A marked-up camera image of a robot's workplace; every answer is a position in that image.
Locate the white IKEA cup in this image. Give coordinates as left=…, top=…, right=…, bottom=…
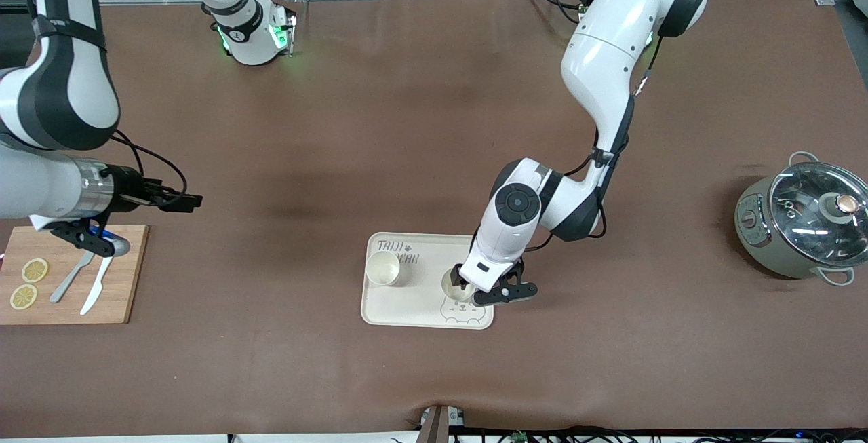
left=441, top=267, right=477, bottom=301
left=366, top=251, right=401, bottom=287

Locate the glass pot lid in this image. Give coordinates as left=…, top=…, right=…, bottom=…
left=768, top=161, right=868, bottom=269

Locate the brown wooden post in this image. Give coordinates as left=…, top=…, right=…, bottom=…
left=417, top=404, right=450, bottom=443

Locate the white plastic knife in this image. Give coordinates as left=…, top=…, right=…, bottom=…
left=80, top=255, right=115, bottom=316

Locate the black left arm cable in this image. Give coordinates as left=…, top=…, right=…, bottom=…
left=529, top=36, right=662, bottom=254

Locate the grey plastic knife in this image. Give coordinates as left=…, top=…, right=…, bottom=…
left=50, top=251, right=96, bottom=304

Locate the wooden cutting board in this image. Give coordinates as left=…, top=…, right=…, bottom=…
left=0, top=225, right=150, bottom=326

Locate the grey-green electric cooking pot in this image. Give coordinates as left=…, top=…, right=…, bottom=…
left=734, top=151, right=868, bottom=287

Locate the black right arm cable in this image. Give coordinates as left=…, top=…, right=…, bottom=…
left=112, top=130, right=189, bottom=194

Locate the cream tray with bear print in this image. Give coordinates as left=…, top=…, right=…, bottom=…
left=360, top=232, right=495, bottom=330

